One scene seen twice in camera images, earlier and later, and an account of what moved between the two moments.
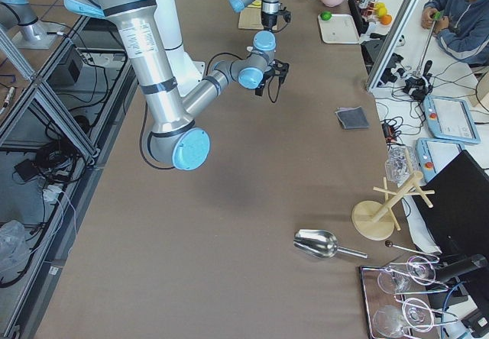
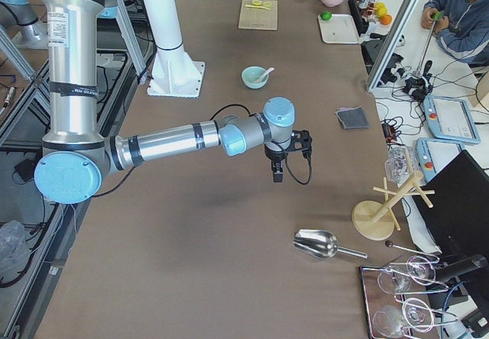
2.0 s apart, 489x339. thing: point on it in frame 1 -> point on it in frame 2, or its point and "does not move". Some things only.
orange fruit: [386, 20] does not move
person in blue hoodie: [458, 11] does not move
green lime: [325, 15] does not move
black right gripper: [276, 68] -> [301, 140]
